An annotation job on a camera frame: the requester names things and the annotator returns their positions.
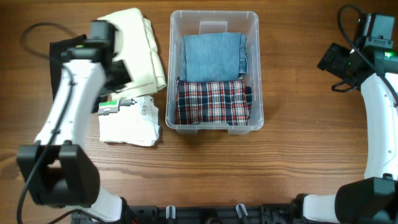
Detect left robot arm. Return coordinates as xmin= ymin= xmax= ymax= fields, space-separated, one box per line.
xmin=16 ymin=20 xmax=136 ymax=223

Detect black garment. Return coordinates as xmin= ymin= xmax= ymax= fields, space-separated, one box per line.
xmin=49 ymin=34 xmax=86 ymax=99

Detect clear plastic storage bin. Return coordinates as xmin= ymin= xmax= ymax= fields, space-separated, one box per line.
xmin=165 ymin=10 xmax=264 ymax=135

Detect red plaid shirt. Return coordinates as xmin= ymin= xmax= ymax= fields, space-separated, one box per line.
xmin=176 ymin=80 xmax=252 ymax=126

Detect blue denim jeans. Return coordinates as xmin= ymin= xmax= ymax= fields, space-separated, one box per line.
xmin=180 ymin=32 xmax=248 ymax=82

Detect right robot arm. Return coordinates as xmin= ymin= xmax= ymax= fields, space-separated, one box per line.
xmin=289 ymin=6 xmax=397 ymax=223

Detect cream folded cloth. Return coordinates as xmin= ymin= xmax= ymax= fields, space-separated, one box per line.
xmin=100 ymin=8 xmax=166 ymax=100

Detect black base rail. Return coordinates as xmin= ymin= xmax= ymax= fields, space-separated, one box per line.
xmin=70 ymin=203 xmax=305 ymax=224

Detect white printed t-shirt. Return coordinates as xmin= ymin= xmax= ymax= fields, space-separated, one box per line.
xmin=98 ymin=96 xmax=160 ymax=147

